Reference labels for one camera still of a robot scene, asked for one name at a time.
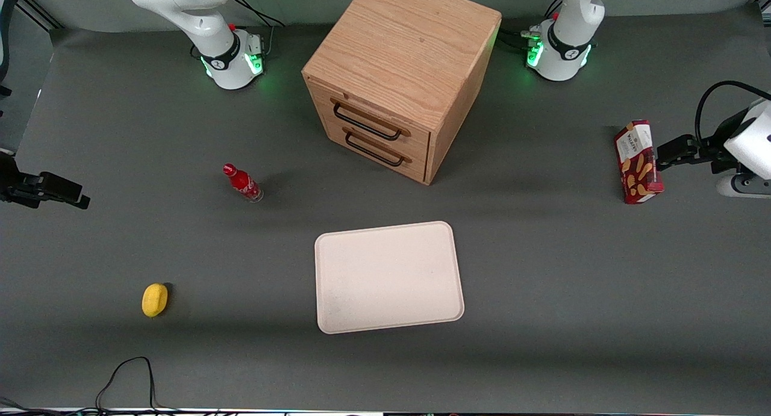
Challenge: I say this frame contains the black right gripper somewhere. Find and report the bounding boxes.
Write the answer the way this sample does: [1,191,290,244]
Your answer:
[0,152,92,210]

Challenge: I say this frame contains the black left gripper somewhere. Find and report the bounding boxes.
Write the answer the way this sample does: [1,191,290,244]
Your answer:
[656,108,752,168]

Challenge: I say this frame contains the red cookie box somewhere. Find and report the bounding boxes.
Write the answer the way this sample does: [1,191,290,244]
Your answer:
[613,119,666,205]

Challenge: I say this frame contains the cream plastic tray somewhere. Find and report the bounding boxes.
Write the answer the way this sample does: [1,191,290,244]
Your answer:
[314,221,466,335]

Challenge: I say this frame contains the yellow lemon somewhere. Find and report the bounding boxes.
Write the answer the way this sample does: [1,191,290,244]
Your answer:
[142,283,169,318]

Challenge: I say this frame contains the red cola bottle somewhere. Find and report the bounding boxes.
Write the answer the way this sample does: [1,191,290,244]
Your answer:
[222,163,264,204]

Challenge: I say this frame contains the grey table mat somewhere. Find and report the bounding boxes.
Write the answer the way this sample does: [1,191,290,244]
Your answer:
[0,4,771,414]

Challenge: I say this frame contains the wooden drawer front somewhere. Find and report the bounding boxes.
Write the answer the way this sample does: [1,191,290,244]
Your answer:
[322,114,431,185]
[306,79,431,161]

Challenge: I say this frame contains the wooden drawer cabinet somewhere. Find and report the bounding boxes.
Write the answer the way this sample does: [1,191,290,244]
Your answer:
[301,0,503,186]

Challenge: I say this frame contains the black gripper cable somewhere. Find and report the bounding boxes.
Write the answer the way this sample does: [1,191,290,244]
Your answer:
[694,80,771,144]

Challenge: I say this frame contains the black hanging cable bundle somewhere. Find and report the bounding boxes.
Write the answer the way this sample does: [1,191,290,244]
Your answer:
[0,0,22,99]

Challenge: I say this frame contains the black frame rail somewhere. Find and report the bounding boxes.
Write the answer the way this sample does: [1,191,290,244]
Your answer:
[17,0,64,31]

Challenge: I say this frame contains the black arm base cables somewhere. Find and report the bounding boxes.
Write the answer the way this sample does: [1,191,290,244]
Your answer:
[229,0,286,58]
[499,0,566,51]

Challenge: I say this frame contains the thin black looped cable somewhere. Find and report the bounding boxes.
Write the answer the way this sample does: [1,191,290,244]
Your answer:
[95,356,181,416]

